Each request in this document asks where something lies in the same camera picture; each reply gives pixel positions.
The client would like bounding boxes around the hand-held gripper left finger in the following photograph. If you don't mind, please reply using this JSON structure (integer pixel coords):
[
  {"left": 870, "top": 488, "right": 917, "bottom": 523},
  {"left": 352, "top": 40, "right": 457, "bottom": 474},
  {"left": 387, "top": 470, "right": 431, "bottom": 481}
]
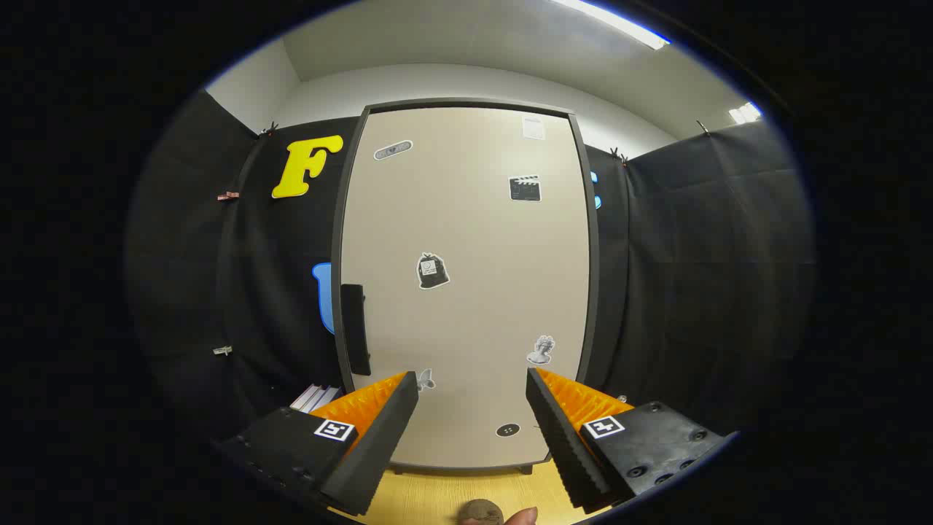
[{"left": 211, "top": 370, "right": 420, "bottom": 517}]

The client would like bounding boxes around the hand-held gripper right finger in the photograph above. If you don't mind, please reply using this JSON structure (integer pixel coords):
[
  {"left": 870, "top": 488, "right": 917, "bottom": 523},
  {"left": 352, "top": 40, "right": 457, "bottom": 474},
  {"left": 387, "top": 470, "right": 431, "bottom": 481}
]
[{"left": 525, "top": 367, "right": 738, "bottom": 513}]

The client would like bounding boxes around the brown fuzzy shoe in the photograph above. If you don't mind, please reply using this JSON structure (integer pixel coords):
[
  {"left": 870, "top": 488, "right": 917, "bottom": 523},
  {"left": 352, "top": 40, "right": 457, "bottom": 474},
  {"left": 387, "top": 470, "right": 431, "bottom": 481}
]
[{"left": 458, "top": 499, "right": 504, "bottom": 525}]

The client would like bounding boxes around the grey shoe cabinet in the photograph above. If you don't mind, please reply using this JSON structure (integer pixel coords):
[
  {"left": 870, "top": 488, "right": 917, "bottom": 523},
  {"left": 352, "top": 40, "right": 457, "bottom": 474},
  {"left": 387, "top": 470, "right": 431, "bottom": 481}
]
[{"left": 329, "top": 98, "right": 602, "bottom": 476}]

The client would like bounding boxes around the white book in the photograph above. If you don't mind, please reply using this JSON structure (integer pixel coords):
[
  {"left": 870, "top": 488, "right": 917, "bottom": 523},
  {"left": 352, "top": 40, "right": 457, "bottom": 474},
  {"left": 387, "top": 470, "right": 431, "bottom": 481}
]
[{"left": 290, "top": 384, "right": 329, "bottom": 413}]

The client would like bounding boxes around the black backdrop cloth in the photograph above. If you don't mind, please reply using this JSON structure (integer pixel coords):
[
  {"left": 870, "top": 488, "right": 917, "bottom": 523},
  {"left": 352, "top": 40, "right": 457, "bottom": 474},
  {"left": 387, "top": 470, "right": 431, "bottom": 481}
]
[{"left": 128, "top": 91, "right": 813, "bottom": 442}]

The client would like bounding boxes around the long ceiling light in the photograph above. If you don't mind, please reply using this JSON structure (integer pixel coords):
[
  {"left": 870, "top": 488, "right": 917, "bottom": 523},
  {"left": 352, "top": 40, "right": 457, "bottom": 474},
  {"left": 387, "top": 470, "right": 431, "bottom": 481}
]
[{"left": 550, "top": 0, "right": 671, "bottom": 51}]

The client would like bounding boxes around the black door handle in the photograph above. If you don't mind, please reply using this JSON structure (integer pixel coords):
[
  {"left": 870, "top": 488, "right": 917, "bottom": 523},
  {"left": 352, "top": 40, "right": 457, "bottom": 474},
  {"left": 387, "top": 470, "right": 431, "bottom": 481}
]
[{"left": 340, "top": 284, "right": 372, "bottom": 377}]

